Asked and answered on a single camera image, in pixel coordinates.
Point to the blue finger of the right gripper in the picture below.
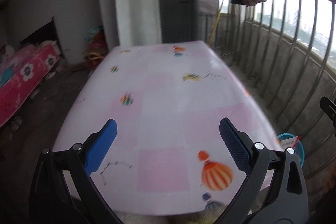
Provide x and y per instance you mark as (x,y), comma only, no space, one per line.
(329,108)

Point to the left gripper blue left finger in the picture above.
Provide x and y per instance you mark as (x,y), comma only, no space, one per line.
(62,190)

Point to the steel balcony railing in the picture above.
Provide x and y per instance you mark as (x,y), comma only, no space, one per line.
(285,52)

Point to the pink floral bedding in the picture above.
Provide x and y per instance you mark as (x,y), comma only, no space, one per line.
(22,73)

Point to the dark green cabinet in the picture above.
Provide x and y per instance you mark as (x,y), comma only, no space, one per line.
(178,20)

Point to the blue plastic trash basket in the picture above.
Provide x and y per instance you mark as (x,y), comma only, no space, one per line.
(299,150)

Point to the pink balloon pattern tablecloth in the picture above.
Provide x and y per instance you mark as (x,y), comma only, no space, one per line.
(168,157)

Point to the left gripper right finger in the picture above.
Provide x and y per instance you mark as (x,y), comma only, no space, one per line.
(286,200)

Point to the red white paper carton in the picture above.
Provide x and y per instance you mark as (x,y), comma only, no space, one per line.
(288,141)

